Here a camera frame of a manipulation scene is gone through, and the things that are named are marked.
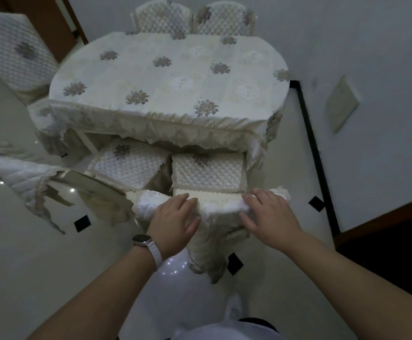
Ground person's right hand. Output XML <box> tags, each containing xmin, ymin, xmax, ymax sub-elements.
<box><xmin>239</xmin><ymin>188</ymin><xmax>304</xmax><ymax>250</ymax></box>

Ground person's left hand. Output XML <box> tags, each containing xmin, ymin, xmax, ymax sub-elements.
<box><xmin>146</xmin><ymin>193</ymin><xmax>202</xmax><ymax>261</ymax></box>

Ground cream quilted cover chair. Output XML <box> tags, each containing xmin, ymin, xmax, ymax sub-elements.
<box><xmin>126</xmin><ymin>151</ymin><xmax>291</xmax><ymax>284</ymax></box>
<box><xmin>0</xmin><ymin>133</ymin><xmax>173</xmax><ymax>235</ymax></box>
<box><xmin>131</xmin><ymin>0</ymin><xmax>194</xmax><ymax>34</ymax></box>
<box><xmin>193</xmin><ymin>0</ymin><xmax>257</xmax><ymax>36</ymax></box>
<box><xmin>0</xmin><ymin>12</ymin><xmax>68</xmax><ymax>156</ymax></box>

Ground person's right forearm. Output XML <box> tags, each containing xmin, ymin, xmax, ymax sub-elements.
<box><xmin>287</xmin><ymin>231</ymin><xmax>412</xmax><ymax>340</ymax></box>

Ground person's left forearm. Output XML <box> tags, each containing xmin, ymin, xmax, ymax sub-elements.
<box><xmin>27</xmin><ymin>251</ymin><xmax>157</xmax><ymax>340</ymax></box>

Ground smartwatch with white band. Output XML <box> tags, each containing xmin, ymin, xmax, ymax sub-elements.
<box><xmin>132</xmin><ymin>234</ymin><xmax>163</xmax><ymax>270</ymax></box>

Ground black baseboard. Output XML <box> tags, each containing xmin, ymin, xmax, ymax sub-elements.
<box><xmin>290</xmin><ymin>80</ymin><xmax>341</xmax><ymax>241</ymax></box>

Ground white right sneaker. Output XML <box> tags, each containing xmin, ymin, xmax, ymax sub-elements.
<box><xmin>226</xmin><ymin>293</ymin><xmax>245</xmax><ymax>320</ymax></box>

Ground black trousers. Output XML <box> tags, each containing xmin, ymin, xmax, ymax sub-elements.
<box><xmin>238</xmin><ymin>316</ymin><xmax>280</xmax><ymax>333</ymax></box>

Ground white shirt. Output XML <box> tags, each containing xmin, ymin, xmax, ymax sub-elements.
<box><xmin>170</xmin><ymin>320</ymin><xmax>284</xmax><ymax>340</ymax></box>

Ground table with cream floral tablecloth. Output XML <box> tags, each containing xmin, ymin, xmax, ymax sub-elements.
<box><xmin>35</xmin><ymin>31</ymin><xmax>291</xmax><ymax>170</ymax></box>

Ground brown wooden door frame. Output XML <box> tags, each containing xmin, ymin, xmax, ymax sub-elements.
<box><xmin>334</xmin><ymin>193</ymin><xmax>412</xmax><ymax>249</ymax></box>

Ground beige wall panel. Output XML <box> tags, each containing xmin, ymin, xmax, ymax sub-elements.
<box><xmin>324</xmin><ymin>76</ymin><xmax>361</xmax><ymax>134</ymax></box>

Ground brown doorway frame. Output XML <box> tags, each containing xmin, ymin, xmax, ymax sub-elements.
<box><xmin>0</xmin><ymin>0</ymin><xmax>90</xmax><ymax>64</ymax></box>

